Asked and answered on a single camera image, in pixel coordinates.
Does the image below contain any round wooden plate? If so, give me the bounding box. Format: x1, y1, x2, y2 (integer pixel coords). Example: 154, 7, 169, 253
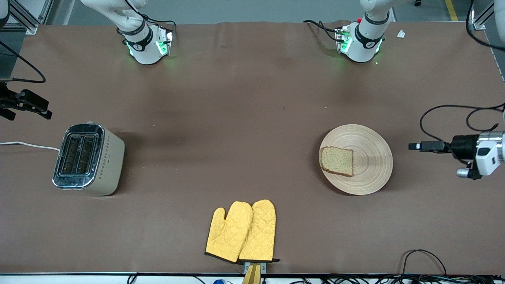
319, 124, 393, 196

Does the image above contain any brown bread slice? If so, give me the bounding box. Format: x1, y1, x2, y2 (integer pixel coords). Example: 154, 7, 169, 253
320, 146, 354, 177

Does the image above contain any beige chrome two-slot toaster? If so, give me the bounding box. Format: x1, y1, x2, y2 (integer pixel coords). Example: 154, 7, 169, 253
52, 123, 125, 196

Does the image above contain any brown table cover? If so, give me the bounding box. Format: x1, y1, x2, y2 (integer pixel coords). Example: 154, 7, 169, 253
0, 20, 505, 275

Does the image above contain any yellow quilted oven mitt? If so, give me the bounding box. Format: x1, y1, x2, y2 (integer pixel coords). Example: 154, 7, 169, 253
205, 201, 254, 263
239, 199, 280, 263

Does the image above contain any white toaster power cord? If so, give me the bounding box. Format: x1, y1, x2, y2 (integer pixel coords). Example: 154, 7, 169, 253
0, 141, 60, 152

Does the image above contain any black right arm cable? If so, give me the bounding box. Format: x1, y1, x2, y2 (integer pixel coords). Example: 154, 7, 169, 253
0, 41, 47, 84

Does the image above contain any aluminium frame post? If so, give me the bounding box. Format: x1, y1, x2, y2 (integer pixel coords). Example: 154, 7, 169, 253
471, 0, 498, 31
8, 0, 54, 35

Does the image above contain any black looped floor cable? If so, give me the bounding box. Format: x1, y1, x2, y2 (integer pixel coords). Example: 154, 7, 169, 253
402, 249, 448, 276

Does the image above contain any black right base cable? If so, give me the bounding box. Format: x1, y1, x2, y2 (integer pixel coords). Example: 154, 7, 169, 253
125, 0, 177, 31

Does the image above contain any black base cable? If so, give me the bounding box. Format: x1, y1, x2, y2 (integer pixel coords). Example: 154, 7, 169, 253
303, 20, 344, 42
125, 0, 177, 31

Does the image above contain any black left base cable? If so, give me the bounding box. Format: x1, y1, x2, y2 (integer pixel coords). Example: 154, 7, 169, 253
303, 20, 344, 42

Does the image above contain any small metal bracket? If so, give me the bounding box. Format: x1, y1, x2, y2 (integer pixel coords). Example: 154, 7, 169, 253
244, 262, 267, 275

